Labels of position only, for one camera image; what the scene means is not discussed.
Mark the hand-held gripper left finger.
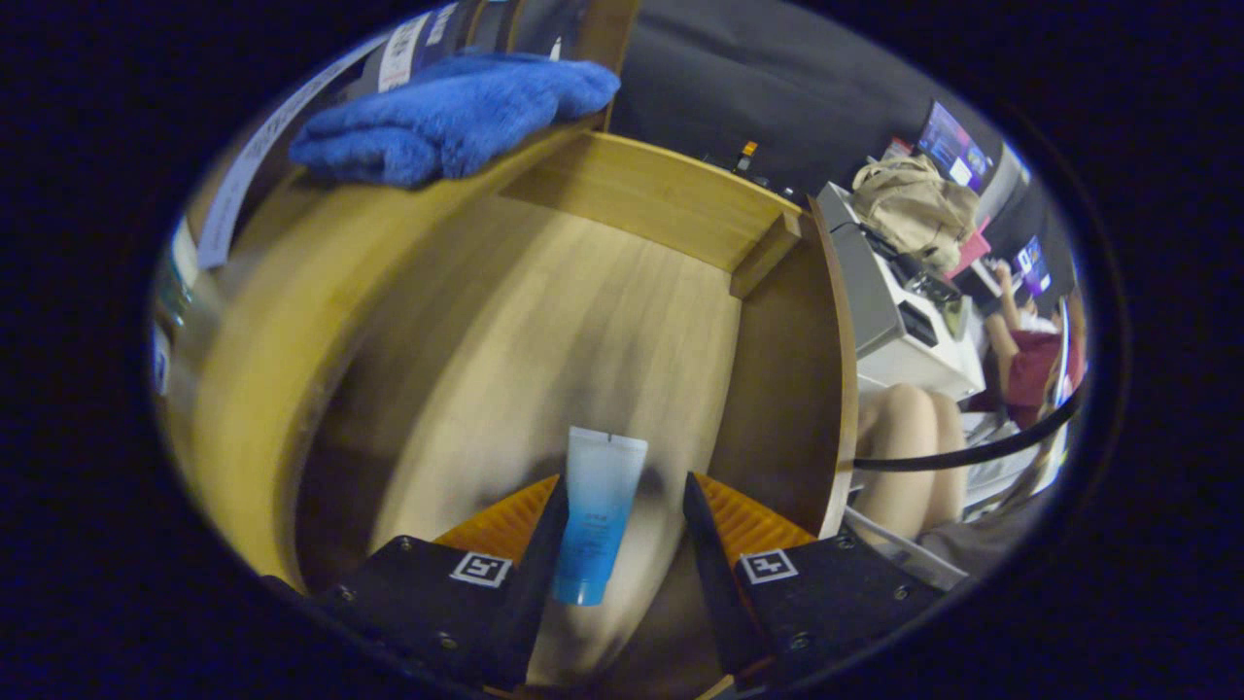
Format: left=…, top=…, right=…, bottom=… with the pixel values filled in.
left=311, top=473, right=570, bottom=693

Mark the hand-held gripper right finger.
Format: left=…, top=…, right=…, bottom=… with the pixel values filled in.
left=682, top=472, right=949, bottom=691

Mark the blue squeeze tube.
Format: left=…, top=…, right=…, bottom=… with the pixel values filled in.
left=552, top=426, right=649, bottom=607

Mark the wooden drawer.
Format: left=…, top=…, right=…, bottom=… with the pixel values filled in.
left=190, top=131, right=861, bottom=700

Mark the wooden countertop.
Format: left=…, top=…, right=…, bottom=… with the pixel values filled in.
left=185, top=122, right=608, bottom=322

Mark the black curved tube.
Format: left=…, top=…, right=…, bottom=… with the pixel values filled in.
left=855, top=389, right=1085, bottom=473

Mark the white desk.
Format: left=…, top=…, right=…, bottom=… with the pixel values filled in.
left=816, top=182, right=985, bottom=400

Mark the beige bag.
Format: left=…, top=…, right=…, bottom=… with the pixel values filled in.
left=851, top=156, right=981, bottom=273

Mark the computer monitor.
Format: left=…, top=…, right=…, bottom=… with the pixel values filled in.
left=918, top=100, right=992, bottom=191
left=1011, top=236, right=1053, bottom=298

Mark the blue towel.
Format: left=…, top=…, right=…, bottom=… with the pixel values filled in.
left=289, top=52, right=621, bottom=189

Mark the lavender leaning book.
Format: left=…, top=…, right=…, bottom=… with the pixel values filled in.
left=194, top=34, right=395, bottom=271

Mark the black backdrop cloth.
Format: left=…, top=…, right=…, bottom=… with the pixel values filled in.
left=612, top=0, right=1002, bottom=205

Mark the white upright book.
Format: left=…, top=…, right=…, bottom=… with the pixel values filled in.
left=369, top=5, right=467, bottom=93

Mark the dark blue upright book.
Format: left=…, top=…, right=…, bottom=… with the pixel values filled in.
left=432, top=0, right=531, bottom=59

